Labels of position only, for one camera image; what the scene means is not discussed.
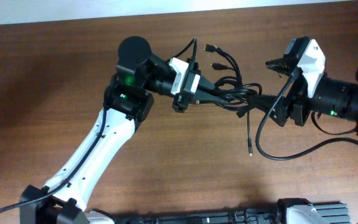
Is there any right camera cable black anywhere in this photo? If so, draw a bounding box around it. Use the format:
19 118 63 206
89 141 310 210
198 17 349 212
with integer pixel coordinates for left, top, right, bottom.
255 67 358 161

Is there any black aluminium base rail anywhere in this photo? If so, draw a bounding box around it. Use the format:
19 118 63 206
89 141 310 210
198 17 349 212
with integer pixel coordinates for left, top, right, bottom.
114 198 351 224

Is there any thin black cable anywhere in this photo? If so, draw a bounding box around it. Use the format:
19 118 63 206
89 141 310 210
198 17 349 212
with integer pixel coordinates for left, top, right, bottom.
236 107 254 157

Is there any black USB cable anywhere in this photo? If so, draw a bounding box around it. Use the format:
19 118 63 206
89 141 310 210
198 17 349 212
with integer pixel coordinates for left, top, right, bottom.
203 44 264 113

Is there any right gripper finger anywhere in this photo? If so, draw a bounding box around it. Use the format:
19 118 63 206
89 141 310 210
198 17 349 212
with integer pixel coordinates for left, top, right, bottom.
249 95 278 113
265 57 297 77

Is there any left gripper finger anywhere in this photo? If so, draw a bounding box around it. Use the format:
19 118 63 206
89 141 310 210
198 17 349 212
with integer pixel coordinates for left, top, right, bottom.
191 90 229 105
197 75 216 92

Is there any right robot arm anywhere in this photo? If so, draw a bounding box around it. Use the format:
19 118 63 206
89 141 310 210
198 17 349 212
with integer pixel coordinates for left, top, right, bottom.
249 36 358 161

